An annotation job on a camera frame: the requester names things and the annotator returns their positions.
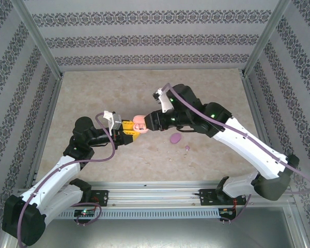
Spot pink earbud charging case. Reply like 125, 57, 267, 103
132, 115, 149, 134

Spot left controller circuit board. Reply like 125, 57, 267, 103
74, 209, 96, 217

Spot grey metal shelf panel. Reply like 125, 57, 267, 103
14, 206, 307, 248

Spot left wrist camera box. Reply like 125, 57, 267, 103
103, 110, 123, 131

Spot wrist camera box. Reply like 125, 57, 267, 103
151, 87, 175, 114
103, 110, 123, 131

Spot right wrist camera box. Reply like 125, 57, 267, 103
151, 87, 175, 114

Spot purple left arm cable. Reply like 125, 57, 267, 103
17, 112, 117, 248

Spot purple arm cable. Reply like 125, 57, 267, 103
17, 112, 117, 248
165, 82, 310, 225

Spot aluminium side rail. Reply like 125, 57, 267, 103
24, 73, 65, 189
241, 74, 285, 187

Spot aluminium mounting rail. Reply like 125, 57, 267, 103
14, 180, 297, 208

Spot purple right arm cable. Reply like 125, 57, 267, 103
165, 82, 310, 225

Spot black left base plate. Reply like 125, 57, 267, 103
63, 190, 109, 207

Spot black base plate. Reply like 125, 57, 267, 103
199, 188, 247, 207
63, 190, 109, 207

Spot white slotted cable duct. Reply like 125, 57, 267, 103
45, 208, 220, 219

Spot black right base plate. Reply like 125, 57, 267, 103
199, 188, 247, 207

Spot aluminium frame post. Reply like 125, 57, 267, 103
239, 0, 292, 78
10, 0, 65, 80

